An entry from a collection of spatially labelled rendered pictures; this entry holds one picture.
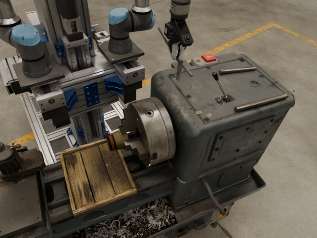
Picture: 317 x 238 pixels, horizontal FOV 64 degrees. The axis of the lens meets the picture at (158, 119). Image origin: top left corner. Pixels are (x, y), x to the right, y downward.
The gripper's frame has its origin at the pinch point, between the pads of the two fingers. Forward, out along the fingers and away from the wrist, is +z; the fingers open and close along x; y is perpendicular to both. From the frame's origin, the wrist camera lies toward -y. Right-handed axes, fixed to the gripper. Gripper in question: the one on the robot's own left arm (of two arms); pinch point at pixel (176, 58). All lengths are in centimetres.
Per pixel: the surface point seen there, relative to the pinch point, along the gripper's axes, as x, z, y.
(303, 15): -421, 139, 229
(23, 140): 95, 138, 108
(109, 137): 37.3, 26.1, -11.0
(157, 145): 20.2, 22.8, -25.7
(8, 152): 78, 24, -4
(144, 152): 25.8, 26.8, -24.5
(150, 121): 20.4, 15.5, -18.0
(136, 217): 32, 82, -28
